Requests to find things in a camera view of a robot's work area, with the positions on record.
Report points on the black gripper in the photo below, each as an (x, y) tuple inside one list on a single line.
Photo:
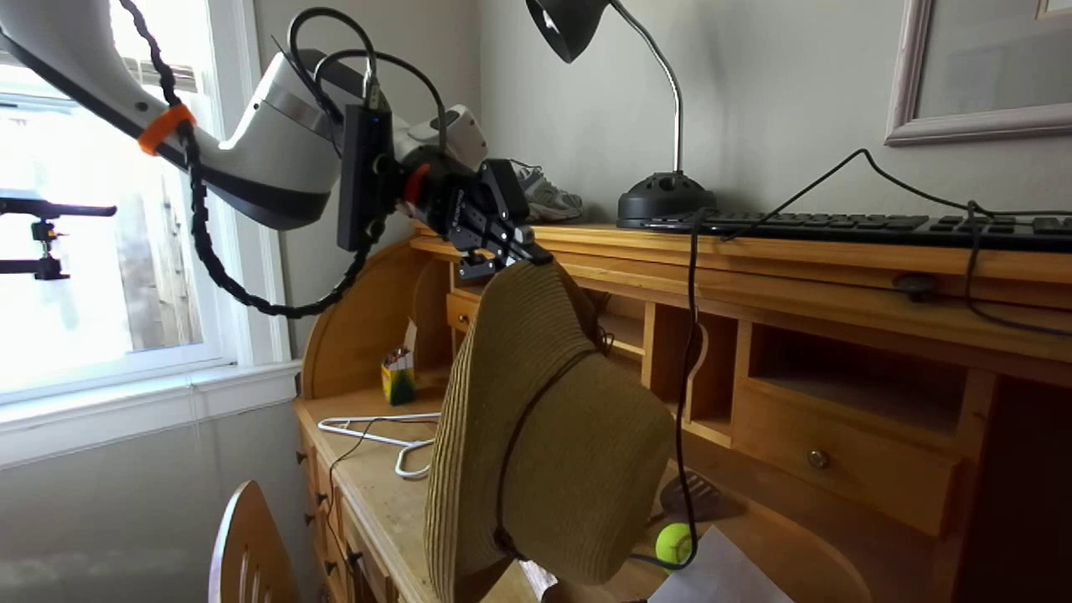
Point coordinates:
[(465, 194)]

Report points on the straw sun hat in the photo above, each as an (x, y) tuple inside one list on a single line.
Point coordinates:
[(542, 451)]

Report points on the black desk lamp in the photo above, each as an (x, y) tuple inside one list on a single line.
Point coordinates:
[(568, 33)]

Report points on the wooden roll-top desk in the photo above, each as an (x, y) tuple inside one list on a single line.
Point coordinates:
[(864, 422)]

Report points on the crayon box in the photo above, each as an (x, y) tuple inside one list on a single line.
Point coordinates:
[(396, 378)]

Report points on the white plastic hanger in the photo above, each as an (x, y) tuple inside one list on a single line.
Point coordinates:
[(402, 432)]

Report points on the green tennis ball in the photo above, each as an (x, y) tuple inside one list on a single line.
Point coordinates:
[(675, 543)]

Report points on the black tripod bar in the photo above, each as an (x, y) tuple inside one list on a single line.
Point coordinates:
[(44, 232)]

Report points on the framed picture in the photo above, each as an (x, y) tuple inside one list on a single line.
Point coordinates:
[(982, 72)]

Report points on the black keyboard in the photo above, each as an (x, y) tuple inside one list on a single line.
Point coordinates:
[(1015, 232)]

